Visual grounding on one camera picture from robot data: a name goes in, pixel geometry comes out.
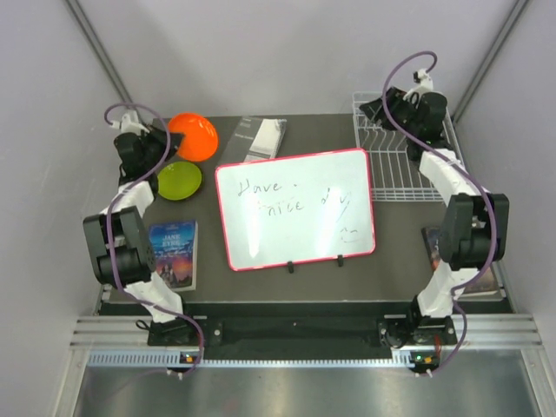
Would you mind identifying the red framed whiteboard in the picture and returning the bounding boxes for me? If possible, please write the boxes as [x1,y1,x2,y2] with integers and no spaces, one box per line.
[215,148,376,272]

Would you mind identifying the orange plate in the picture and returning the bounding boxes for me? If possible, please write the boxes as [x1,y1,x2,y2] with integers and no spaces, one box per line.
[169,113,219,162]

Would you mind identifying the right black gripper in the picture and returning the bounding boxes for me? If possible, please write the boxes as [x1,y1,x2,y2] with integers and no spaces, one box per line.
[360,88,421,139]

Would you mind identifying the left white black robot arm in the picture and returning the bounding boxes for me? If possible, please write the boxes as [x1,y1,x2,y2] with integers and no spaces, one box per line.
[83,125,197,346]

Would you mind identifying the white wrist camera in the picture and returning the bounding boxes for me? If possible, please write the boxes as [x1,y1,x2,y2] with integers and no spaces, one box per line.
[403,69,434,104]
[109,110,149,136]

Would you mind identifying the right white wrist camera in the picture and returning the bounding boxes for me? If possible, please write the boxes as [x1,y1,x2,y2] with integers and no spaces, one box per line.
[403,69,434,104]

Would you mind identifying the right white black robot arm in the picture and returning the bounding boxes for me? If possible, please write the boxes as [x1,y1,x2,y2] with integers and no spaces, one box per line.
[358,87,509,348]

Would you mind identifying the aluminium frame rail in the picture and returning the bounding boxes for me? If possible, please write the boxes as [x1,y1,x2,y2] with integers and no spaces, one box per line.
[70,316,150,349]

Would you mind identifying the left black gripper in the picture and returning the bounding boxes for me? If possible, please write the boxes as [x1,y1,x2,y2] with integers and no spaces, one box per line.
[137,124,184,170]

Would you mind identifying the Jane Eyre book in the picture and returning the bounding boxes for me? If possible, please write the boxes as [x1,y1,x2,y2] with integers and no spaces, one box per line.
[149,220,198,292]

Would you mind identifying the grey slotted cable duct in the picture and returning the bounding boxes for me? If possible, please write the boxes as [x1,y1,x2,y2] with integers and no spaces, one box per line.
[87,350,433,370]

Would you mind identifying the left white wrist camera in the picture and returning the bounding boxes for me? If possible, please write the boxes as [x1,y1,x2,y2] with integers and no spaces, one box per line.
[109,110,149,136]

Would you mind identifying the white wire dish rack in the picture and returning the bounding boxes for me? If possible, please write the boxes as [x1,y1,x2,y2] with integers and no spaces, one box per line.
[353,92,460,202]

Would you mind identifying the Tale of Two Cities book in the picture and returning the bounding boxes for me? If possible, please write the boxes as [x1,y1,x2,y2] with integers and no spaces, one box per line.
[421,227,500,297]

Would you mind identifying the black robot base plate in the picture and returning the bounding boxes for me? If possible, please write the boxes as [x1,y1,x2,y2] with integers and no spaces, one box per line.
[147,312,460,348]

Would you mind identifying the lime green plate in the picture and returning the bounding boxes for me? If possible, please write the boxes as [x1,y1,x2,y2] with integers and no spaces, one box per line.
[157,161,202,201]

